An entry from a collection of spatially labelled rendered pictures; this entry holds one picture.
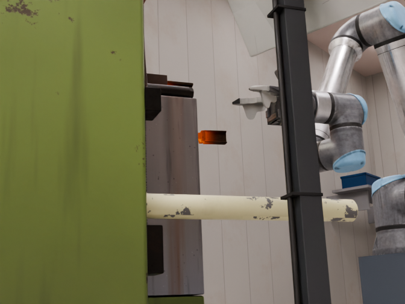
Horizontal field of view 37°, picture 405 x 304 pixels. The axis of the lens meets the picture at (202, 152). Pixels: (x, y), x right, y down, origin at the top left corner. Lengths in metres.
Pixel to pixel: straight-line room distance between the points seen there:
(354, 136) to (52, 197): 0.97
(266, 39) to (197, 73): 4.61
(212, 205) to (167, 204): 0.08
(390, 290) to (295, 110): 1.26
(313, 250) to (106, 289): 0.33
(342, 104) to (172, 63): 3.90
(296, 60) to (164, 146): 0.45
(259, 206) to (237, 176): 4.82
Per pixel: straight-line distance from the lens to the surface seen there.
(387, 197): 2.22
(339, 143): 1.73
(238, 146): 6.09
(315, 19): 1.15
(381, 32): 2.12
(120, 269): 1.00
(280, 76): 1.03
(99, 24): 1.11
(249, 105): 1.71
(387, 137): 9.11
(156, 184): 1.34
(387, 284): 2.17
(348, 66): 2.07
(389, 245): 2.19
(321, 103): 1.71
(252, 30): 1.22
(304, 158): 0.98
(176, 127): 1.39
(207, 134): 2.14
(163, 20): 5.64
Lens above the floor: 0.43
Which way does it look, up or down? 15 degrees up
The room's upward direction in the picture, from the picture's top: 2 degrees counter-clockwise
